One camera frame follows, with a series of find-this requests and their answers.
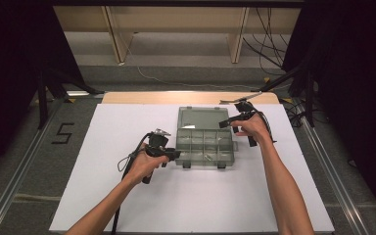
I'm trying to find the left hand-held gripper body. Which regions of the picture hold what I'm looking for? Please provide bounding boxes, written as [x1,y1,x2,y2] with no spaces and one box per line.
[141,128,171,184]

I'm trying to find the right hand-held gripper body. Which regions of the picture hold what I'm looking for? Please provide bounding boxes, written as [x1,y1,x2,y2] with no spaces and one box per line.
[219,92,262,148]

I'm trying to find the grey transparent compartment box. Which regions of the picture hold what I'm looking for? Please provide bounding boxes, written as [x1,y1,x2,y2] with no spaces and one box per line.
[174,106,240,169]

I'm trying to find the person's right hand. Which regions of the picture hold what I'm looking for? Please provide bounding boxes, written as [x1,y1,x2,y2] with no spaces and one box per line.
[231,112,272,145]

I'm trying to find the person's left hand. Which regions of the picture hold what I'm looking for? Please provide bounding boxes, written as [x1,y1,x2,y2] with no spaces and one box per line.
[125,151,170,184]

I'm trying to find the wooden table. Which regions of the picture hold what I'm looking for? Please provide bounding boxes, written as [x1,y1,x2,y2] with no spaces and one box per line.
[101,91,280,106]

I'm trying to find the white table mat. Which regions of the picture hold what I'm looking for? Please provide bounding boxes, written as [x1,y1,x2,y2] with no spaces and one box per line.
[49,103,336,233]

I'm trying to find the black metal stand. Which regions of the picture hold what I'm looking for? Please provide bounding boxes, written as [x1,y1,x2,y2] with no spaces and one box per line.
[258,60,317,128]
[36,67,106,130]

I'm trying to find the beige wooden shelf unit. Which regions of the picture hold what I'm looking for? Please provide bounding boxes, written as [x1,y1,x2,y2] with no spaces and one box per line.
[52,5,303,65]

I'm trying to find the black curtain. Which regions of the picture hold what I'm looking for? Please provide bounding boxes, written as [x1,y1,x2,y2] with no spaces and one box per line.
[0,0,86,184]
[281,0,376,226]

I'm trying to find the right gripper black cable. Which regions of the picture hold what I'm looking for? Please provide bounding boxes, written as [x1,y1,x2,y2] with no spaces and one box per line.
[257,110,278,145]

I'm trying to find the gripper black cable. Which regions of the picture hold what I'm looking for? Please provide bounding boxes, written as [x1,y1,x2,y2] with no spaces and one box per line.
[111,131,153,235]
[257,110,278,145]

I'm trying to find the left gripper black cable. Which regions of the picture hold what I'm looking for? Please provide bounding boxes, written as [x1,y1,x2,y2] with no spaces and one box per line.
[111,131,153,235]

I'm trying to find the black floor cables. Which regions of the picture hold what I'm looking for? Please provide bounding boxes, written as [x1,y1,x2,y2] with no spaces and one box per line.
[279,96,309,129]

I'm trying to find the thin white floor cable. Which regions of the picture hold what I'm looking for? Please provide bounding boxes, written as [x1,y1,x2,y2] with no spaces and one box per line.
[122,32,259,91]

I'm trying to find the bundle of black hanging cables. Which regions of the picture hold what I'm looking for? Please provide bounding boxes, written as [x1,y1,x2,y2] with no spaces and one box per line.
[242,8,291,76]

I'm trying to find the aluminium floor rail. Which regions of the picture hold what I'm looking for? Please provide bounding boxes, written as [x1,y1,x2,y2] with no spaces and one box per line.
[0,97,65,235]
[298,112,370,235]

